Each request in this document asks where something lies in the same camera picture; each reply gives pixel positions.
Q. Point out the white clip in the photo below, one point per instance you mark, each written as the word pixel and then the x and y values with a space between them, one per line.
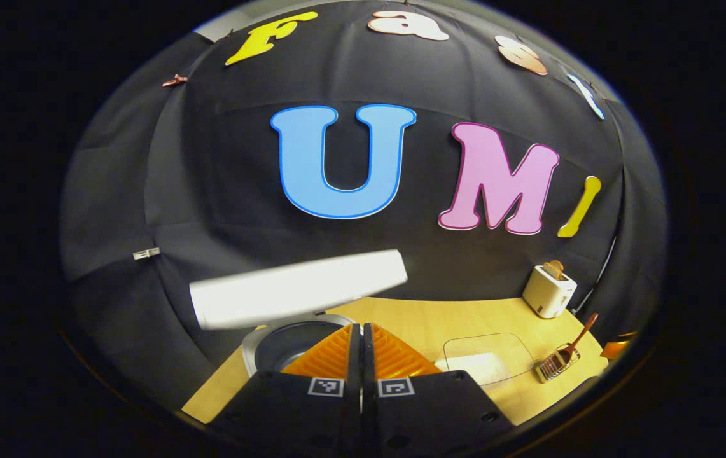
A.
pixel 146 253

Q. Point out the brown toast slice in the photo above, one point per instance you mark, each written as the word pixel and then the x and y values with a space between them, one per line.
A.
pixel 558 268
pixel 548 271

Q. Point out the black backdrop cloth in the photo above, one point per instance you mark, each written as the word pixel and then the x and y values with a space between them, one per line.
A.
pixel 242 159

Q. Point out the brown wooden spoon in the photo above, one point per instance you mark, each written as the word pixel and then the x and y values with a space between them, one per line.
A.
pixel 582 334

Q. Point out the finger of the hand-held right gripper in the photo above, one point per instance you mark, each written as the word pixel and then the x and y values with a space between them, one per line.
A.
pixel 616 348

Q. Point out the white rice cooker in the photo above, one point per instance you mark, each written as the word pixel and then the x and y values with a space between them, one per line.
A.
pixel 299 286

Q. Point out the copper clip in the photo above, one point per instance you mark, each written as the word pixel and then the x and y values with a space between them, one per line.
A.
pixel 175 80

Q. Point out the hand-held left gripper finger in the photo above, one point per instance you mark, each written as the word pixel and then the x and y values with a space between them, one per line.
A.
pixel 369 381
pixel 354 381

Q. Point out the white toaster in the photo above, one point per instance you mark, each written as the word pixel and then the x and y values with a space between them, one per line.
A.
pixel 547 296

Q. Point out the clear plastic container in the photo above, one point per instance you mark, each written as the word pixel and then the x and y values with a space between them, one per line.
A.
pixel 490 346

